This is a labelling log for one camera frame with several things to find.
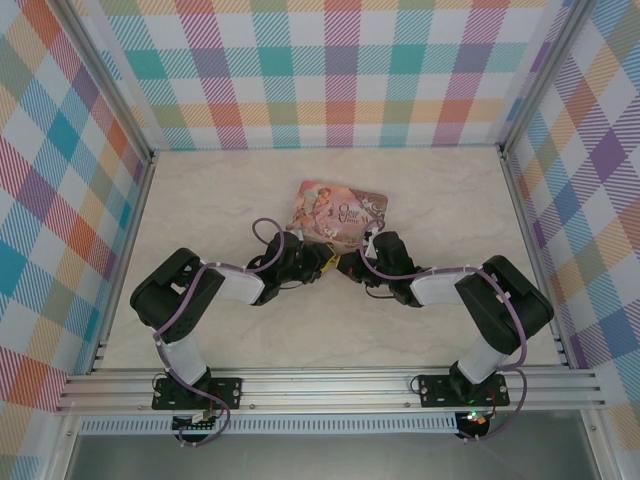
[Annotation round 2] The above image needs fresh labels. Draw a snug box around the pink illustrated tin box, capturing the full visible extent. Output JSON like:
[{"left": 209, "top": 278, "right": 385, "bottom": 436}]
[{"left": 285, "top": 179, "right": 390, "bottom": 252}]

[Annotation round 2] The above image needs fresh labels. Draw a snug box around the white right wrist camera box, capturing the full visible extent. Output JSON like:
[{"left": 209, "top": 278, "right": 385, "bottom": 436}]
[{"left": 363, "top": 225, "right": 386, "bottom": 261}]

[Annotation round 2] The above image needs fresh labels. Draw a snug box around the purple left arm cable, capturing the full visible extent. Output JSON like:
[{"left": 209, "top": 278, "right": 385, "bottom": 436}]
[{"left": 151, "top": 217, "right": 289, "bottom": 449}]

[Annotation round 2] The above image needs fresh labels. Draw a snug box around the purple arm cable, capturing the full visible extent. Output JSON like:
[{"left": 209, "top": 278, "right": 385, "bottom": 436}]
[
  {"left": 151, "top": 217, "right": 289, "bottom": 449},
  {"left": 360, "top": 226, "right": 527, "bottom": 443}
]

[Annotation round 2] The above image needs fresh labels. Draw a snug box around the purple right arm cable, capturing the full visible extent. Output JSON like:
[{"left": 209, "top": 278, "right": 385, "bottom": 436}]
[{"left": 360, "top": 226, "right": 527, "bottom": 443}]

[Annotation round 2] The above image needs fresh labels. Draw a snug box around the long aluminium base rail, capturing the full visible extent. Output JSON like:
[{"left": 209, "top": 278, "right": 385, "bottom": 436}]
[{"left": 53, "top": 366, "right": 607, "bottom": 415}]

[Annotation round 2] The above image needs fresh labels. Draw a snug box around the aluminium side rail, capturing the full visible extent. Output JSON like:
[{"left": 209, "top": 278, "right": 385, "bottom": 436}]
[
  {"left": 88, "top": 149, "right": 159, "bottom": 376},
  {"left": 498, "top": 147, "right": 575, "bottom": 371}
]

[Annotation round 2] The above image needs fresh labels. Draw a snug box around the white slotted cable duct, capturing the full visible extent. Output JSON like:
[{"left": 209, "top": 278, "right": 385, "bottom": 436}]
[{"left": 78, "top": 411, "right": 460, "bottom": 436}]

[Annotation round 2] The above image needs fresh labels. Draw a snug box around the aluminium corner post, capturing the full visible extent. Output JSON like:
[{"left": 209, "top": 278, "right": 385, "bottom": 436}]
[
  {"left": 496, "top": 0, "right": 590, "bottom": 157},
  {"left": 48, "top": 0, "right": 157, "bottom": 164}
]

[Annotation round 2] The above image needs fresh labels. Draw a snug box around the aluminium frame leg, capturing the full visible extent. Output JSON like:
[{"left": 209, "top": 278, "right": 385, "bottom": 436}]
[
  {"left": 46, "top": 413, "right": 84, "bottom": 480},
  {"left": 581, "top": 408, "right": 620, "bottom": 480}
]

